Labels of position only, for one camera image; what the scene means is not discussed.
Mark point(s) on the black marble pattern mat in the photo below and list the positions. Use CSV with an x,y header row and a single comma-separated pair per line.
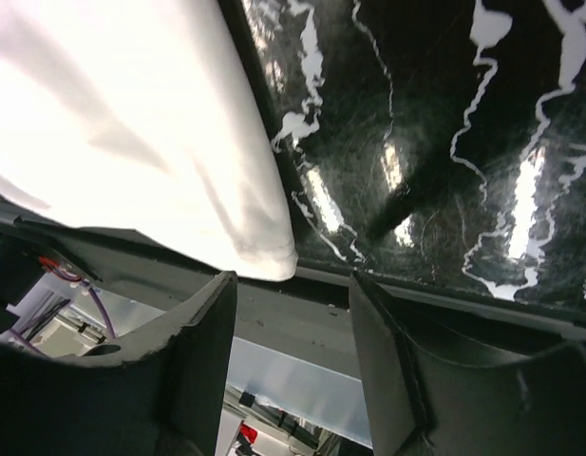
x,y
441,143

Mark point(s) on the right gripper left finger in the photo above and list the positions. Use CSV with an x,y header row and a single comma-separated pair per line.
x,y
155,391

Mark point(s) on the white printed t shirt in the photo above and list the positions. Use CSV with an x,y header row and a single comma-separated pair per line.
x,y
138,115

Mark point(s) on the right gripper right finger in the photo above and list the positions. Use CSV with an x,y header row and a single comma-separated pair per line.
x,y
441,382

